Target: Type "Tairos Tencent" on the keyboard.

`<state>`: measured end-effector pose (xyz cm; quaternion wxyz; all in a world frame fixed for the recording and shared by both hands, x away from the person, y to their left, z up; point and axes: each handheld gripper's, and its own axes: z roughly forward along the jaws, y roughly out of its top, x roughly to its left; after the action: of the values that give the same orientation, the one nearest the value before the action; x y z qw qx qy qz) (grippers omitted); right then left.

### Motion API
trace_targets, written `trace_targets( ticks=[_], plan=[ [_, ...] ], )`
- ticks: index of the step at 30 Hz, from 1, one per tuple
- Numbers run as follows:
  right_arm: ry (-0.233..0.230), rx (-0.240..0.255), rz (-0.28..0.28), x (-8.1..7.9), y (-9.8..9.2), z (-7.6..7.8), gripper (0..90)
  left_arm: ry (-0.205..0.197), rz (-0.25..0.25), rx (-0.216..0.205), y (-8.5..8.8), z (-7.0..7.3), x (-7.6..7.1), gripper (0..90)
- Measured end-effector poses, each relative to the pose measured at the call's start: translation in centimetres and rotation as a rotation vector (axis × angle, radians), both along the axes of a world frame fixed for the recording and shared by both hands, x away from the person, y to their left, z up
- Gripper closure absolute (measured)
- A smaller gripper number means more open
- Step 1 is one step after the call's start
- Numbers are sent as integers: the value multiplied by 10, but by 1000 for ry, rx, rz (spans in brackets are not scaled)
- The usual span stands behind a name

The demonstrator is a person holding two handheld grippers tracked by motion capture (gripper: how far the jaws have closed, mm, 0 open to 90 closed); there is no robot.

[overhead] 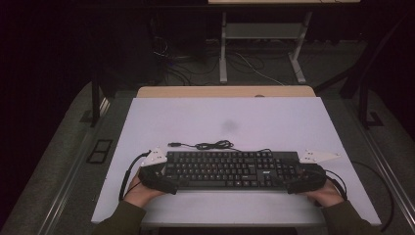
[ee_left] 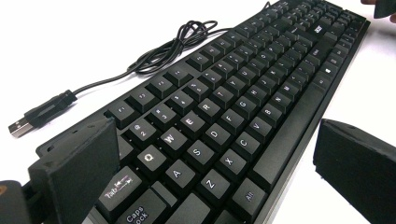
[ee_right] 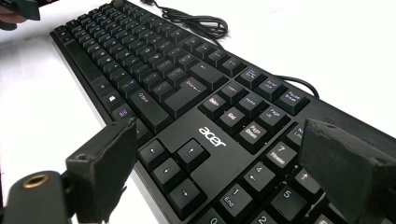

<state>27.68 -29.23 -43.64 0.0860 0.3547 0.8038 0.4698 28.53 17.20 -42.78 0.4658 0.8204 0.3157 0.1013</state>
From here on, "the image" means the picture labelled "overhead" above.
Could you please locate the person's right hand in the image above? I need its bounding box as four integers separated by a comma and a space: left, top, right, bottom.
300, 178, 346, 209

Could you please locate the aluminium rail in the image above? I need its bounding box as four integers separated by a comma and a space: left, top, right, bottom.
346, 97, 415, 227
37, 97, 111, 235

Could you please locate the grey metal frame desk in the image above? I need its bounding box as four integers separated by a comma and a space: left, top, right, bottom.
207, 0, 361, 85

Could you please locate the person's left hand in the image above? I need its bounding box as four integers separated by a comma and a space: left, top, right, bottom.
123, 170, 165, 209

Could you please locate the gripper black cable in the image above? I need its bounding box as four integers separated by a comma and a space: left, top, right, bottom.
324, 168, 348, 202
118, 150, 152, 202

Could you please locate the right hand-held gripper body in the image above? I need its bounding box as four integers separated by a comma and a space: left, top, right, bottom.
295, 149, 342, 194

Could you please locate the black metal stand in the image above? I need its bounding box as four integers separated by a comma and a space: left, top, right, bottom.
357, 77, 385, 130
90, 77, 101, 128

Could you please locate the black computer keyboard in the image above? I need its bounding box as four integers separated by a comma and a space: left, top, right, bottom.
161, 150, 302, 192

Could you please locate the black floor socket plate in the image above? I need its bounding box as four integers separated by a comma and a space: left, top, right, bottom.
86, 139, 114, 165

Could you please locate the bundle of black floor cables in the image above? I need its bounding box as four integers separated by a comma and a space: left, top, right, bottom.
152, 34, 220, 86

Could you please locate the black keyboard cable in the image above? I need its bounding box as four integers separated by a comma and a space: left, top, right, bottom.
167, 140, 272, 154

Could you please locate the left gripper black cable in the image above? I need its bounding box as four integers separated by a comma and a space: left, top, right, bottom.
118, 150, 152, 202

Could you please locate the thin black cable loop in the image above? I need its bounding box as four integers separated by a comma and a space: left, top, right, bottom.
350, 160, 395, 233

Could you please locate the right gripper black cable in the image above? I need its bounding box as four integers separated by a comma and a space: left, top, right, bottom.
324, 168, 348, 202

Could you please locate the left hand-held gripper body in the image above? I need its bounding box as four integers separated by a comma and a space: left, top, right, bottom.
137, 147, 169, 194

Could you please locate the white board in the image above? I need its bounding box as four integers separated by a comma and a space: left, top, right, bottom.
91, 96, 382, 227

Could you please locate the white floor cable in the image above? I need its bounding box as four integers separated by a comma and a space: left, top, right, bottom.
234, 52, 286, 87

